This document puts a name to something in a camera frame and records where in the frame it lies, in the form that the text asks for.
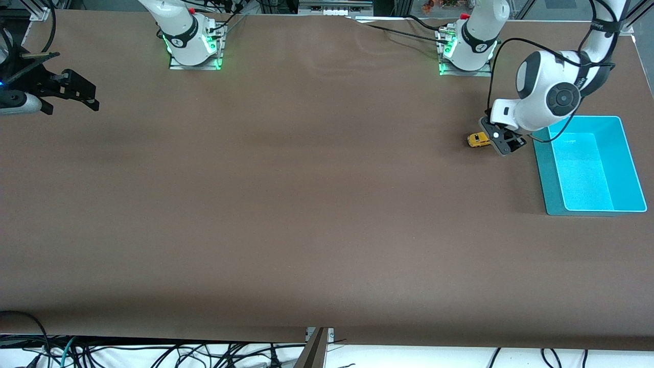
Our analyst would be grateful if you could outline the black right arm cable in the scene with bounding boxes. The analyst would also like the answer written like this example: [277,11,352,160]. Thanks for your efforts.
[43,0,58,54]

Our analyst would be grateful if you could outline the teal plastic bin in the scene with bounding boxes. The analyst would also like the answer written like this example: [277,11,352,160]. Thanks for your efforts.
[531,116,648,216]

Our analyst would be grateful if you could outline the black looped floor cable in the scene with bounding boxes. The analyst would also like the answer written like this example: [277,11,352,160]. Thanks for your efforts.
[0,310,52,358]

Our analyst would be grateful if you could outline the brown table cover sheet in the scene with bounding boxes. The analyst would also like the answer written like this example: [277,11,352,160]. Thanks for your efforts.
[0,9,654,352]

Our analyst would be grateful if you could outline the dark table support beam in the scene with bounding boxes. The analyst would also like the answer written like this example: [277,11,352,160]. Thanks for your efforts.
[294,327,330,368]

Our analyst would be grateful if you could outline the white background device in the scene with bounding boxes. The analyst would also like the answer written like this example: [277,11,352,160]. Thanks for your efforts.
[299,0,373,16]

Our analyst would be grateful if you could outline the aluminium frame post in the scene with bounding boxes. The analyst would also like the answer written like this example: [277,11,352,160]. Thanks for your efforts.
[28,0,57,21]
[617,0,654,34]

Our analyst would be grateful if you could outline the black cable on table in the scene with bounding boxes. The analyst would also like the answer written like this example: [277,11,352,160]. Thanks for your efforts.
[353,15,450,44]

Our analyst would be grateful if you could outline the teal floor cable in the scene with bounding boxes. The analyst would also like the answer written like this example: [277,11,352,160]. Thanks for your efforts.
[60,336,77,368]

